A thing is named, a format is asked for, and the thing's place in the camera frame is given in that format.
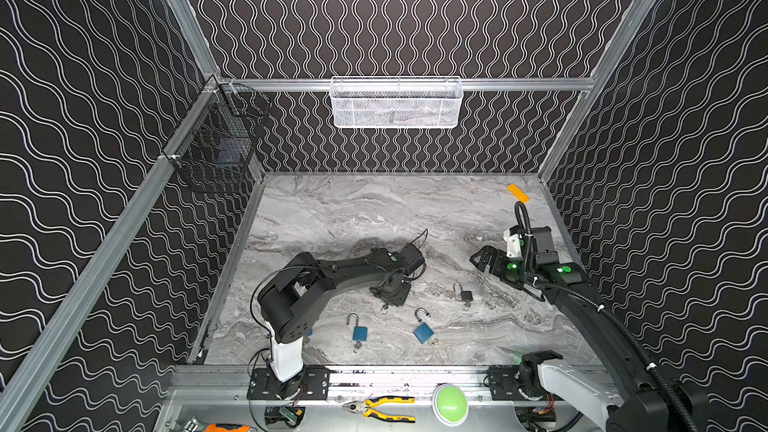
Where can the green circuit board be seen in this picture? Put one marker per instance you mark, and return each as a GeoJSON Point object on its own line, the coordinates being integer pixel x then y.
{"type": "Point", "coordinates": [284, 417]}

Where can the orange tool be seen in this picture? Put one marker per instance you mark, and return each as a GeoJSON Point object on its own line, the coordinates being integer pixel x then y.
{"type": "Point", "coordinates": [227, 427]}

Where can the black wire basket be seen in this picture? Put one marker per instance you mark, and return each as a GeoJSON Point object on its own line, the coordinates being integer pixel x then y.
{"type": "Point", "coordinates": [219, 155]}

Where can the yellow block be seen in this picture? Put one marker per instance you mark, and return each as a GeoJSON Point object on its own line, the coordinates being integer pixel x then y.
{"type": "Point", "coordinates": [518, 193]}

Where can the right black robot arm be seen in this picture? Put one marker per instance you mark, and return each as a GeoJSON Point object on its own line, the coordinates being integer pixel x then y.
{"type": "Point", "coordinates": [641, 397]}

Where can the white wire basket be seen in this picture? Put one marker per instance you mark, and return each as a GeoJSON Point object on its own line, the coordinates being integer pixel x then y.
{"type": "Point", "coordinates": [407, 102]}

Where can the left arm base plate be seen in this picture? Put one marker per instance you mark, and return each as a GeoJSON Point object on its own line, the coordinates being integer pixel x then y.
{"type": "Point", "coordinates": [311, 383]}

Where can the blue padlock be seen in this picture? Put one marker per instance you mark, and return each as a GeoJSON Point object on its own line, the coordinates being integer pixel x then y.
{"type": "Point", "coordinates": [423, 332]}
{"type": "Point", "coordinates": [359, 333]}

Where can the green round button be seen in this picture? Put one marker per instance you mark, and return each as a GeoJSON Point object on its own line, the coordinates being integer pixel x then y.
{"type": "Point", "coordinates": [450, 405]}

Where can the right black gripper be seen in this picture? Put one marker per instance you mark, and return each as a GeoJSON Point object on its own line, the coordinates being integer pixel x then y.
{"type": "Point", "coordinates": [498, 260]}

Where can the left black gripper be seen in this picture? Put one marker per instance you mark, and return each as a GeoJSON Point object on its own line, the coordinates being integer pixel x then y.
{"type": "Point", "coordinates": [392, 291]}

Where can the middle blue padlock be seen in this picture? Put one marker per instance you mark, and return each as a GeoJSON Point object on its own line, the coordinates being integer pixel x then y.
{"type": "Point", "coordinates": [359, 333]}

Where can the right blue padlock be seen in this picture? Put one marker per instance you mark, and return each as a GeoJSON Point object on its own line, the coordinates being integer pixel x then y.
{"type": "Point", "coordinates": [423, 332]}

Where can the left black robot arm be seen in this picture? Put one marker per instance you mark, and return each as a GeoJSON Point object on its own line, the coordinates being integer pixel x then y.
{"type": "Point", "coordinates": [292, 301]}

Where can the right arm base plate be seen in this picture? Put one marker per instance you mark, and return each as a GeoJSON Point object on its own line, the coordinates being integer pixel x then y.
{"type": "Point", "coordinates": [516, 383]}

